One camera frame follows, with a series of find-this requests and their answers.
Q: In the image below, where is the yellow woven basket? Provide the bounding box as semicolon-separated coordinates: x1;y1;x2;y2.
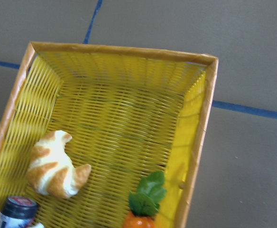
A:
0;42;219;228

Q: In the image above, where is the toy carrot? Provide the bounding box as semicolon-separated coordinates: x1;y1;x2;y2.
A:
122;171;166;228

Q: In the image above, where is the toy croissant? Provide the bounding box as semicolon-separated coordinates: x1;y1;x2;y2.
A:
27;130;92;199

